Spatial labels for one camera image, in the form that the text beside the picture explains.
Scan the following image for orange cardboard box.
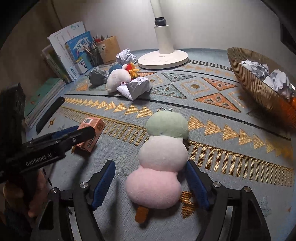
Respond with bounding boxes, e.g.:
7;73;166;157
75;116;105;153

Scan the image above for pink white green dango plush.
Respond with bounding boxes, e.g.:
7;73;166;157
125;109;189;223

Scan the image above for large paper sheet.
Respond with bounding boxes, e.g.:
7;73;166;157
117;77;152;101

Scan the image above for orange fruit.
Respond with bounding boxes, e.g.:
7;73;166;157
290;97;296;109

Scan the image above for small paper ball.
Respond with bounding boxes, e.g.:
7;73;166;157
263;69;295;101

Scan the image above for person's left hand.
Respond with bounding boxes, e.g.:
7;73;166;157
3;170;49;218

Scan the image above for black smartphone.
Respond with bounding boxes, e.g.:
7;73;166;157
36;96;65;134

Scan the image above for teal notebook stack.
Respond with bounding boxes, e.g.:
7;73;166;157
25;78;66;128

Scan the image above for grey crumpled paper ball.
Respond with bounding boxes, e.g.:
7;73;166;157
89;67;109;86

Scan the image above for patterned blue woven mat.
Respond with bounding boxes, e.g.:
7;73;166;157
25;48;296;241

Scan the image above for blue cover study book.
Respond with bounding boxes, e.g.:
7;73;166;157
65;31;92;74

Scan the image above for black mesh pen holder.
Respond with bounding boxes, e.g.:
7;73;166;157
83;47;103;67

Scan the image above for white duck plush toy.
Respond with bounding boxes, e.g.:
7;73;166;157
106;63;139;93

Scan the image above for green upright books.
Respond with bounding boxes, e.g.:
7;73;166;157
42;45;72;84

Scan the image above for white crumpled paper by lamp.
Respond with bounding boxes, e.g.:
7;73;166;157
115;48;137;65

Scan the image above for bamboo pen holder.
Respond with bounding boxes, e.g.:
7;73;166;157
96;36;121;65

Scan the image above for white tall booklet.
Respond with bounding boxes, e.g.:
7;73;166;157
48;22;86;81

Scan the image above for white desk lamp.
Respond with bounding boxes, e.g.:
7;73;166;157
138;0;189;70

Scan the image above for amber ribbed glass bowl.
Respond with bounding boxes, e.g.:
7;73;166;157
227;47;295;132

